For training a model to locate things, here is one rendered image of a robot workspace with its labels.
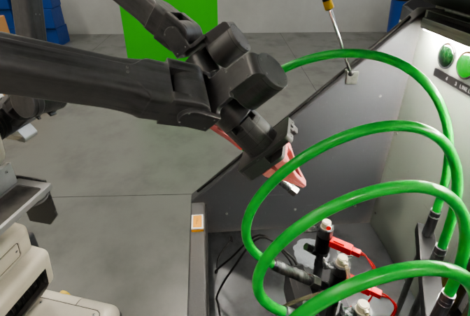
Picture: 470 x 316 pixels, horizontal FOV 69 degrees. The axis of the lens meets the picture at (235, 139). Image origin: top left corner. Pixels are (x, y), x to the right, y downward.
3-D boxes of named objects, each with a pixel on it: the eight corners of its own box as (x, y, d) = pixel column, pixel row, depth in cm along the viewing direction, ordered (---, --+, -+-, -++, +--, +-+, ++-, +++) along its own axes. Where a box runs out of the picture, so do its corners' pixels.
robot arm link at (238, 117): (205, 94, 55) (191, 112, 50) (233, 68, 51) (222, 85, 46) (236, 123, 57) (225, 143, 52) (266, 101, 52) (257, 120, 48)
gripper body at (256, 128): (295, 144, 49) (259, 108, 47) (245, 180, 54) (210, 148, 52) (296, 123, 55) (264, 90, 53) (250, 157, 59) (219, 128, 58)
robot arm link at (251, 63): (164, 72, 49) (172, 124, 45) (214, 17, 42) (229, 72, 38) (226, 94, 57) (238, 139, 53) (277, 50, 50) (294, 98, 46)
